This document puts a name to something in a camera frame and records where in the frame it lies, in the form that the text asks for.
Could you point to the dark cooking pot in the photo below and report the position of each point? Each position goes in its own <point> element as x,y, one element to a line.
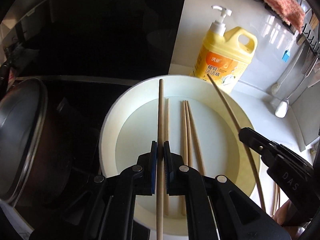
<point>27,135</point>

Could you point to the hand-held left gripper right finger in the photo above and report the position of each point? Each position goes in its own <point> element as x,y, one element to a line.
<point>167,170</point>

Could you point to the yellow dish soap bottle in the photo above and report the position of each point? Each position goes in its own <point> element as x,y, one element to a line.
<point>222,55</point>

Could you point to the wooden chopstick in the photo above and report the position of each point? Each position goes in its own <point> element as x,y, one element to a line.
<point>160,117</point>
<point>196,145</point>
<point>188,140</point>
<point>226,102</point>

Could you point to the person's right hand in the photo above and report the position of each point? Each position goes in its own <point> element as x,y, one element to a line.
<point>285,213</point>

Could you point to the black gas stove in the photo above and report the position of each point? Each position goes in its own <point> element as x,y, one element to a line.
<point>82,105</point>

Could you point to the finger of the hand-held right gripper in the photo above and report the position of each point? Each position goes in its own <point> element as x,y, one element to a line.
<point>252,137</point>

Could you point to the white plastic bowl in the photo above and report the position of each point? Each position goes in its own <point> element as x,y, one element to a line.
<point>215,135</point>

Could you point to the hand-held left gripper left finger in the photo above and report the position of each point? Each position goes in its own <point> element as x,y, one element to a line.
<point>153,170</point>

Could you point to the pile of wooden chopsticks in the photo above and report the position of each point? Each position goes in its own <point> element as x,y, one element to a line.
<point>277,197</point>

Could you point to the pink striped cloth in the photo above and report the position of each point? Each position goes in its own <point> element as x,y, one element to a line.
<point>280,2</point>

